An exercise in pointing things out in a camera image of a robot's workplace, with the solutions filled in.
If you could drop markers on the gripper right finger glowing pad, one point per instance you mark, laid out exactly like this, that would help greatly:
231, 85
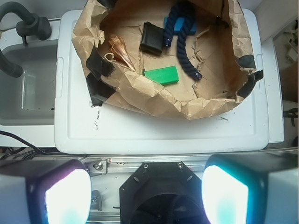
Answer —
251, 188

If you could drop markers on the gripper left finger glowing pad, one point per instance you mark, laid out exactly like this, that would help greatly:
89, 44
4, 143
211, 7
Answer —
44, 192

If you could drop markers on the green block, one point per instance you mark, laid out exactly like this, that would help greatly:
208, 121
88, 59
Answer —
163, 76

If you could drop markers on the blue block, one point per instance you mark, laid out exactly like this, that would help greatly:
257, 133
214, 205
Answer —
178, 25

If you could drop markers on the grey sink basin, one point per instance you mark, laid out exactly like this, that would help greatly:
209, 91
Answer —
29, 99

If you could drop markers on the brown paper bag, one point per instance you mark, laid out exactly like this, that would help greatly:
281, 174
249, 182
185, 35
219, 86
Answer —
174, 59

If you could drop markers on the brown spiral seashell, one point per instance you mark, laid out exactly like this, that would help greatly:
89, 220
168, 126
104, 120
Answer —
118, 48

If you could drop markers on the black leather pouch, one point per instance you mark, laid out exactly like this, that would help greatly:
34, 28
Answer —
152, 39

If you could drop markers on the metal corner bracket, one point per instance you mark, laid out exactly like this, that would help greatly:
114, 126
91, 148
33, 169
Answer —
96, 201

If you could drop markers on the aluminium rail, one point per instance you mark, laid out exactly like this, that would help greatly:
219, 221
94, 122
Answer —
128, 164

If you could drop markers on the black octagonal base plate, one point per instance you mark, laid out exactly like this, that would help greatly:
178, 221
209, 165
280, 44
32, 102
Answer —
162, 194

